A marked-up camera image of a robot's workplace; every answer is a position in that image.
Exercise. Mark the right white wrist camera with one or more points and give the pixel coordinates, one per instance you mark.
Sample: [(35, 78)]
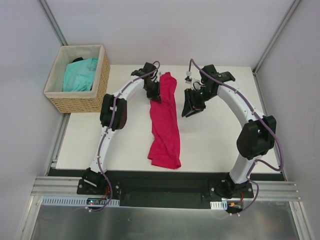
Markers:
[(195, 84)]

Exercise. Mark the teal t shirt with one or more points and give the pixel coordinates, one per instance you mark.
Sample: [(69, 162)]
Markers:
[(79, 76)]

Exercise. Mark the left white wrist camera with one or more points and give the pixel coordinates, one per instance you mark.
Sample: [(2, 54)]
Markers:
[(160, 74)]

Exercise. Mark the left aluminium frame post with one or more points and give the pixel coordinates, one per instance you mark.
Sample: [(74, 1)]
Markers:
[(52, 22)]

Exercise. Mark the front aluminium rail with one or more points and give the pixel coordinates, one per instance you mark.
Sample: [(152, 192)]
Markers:
[(286, 191)]

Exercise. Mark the right aluminium frame post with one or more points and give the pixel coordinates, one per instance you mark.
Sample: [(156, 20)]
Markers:
[(294, 5)]

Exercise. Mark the right white cable duct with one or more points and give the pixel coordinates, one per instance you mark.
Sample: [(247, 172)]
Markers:
[(219, 205)]

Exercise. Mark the white cable duct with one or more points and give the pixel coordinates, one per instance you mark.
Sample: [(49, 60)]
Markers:
[(67, 201), (219, 205)]

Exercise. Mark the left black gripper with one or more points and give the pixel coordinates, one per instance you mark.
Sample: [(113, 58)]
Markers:
[(154, 91)]

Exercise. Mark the black garment in basket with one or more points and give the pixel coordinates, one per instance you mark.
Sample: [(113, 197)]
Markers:
[(77, 59)]

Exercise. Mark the left white cable duct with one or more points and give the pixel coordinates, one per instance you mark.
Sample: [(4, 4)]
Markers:
[(67, 201)]

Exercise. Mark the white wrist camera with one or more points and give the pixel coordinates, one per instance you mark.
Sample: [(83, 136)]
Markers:
[(160, 74), (195, 84)]

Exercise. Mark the wicker basket with liner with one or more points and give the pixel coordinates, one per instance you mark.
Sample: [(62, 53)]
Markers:
[(80, 101)]

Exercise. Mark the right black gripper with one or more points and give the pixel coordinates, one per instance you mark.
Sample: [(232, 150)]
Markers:
[(195, 99)]

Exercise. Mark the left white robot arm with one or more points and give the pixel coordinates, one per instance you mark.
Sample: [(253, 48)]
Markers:
[(113, 117)]

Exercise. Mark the aluminium frame post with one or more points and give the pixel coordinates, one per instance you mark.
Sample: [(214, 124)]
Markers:
[(52, 22), (294, 5)]

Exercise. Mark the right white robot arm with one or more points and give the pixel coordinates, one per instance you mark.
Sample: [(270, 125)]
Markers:
[(256, 137)]

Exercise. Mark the pink t shirt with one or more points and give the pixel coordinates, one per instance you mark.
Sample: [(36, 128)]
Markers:
[(166, 147)]

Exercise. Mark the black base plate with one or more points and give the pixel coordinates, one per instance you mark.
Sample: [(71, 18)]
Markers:
[(157, 189)]

